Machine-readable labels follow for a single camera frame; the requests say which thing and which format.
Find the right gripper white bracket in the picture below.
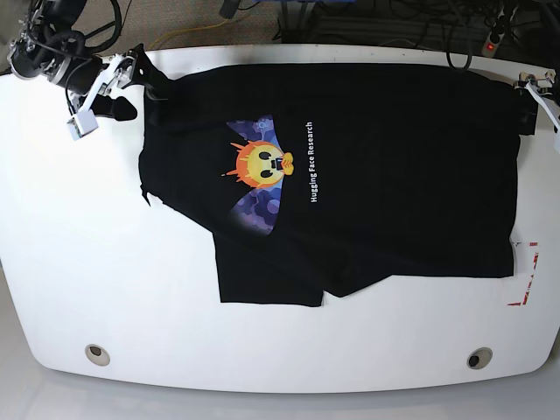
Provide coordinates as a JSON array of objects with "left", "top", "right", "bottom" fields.
[{"left": 65, "top": 44, "right": 171, "bottom": 122}]

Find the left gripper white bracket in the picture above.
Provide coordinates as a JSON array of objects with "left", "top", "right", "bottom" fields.
[{"left": 514, "top": 70, "right": 559, "bottom": 131}]

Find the black printed T-shirt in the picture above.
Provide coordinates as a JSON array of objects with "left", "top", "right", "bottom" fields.
[{"left": 139, "top": 64, "right": 537, "bottom": 307}]

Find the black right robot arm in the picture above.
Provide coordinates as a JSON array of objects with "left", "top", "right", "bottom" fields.
[{"left": 8, "top": 1, "right": 172, "bottom": 137}]

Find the white power strip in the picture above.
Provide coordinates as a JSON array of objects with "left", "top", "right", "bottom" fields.
[{"left": 481, "top": 17, "right": 505, "bottom": 58}]

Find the red tape rectangle marker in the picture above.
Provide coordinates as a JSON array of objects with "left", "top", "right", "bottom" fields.
[{"left": 506, "top": 241, "right": 540, "bottom": 307}]

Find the left table grommet hole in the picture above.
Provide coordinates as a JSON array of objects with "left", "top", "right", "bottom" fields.
[{"left": 85, "top": 345, "right": 110, "bottom": 367}]

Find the table grommet hole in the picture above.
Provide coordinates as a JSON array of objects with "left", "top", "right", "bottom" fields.
[
  {"left": 466, "top": 347, "right": 494, "bottom": 370},
  {"left": 85, "top": 345, "right": 110, "bottom": 367}
]

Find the right table grommet hole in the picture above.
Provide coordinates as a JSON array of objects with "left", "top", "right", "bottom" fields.
[{"left": 466, "top": 347, "right": 494, "bottom": 370}]

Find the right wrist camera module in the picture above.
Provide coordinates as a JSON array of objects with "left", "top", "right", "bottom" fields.
[{"left": 66, "top": 109, "right": 98, "bottom": 141}]

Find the yellow cable on floor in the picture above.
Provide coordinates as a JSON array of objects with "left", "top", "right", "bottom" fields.
[{"left": 148, "top": 11, "right": 233, "bottom": 53}]

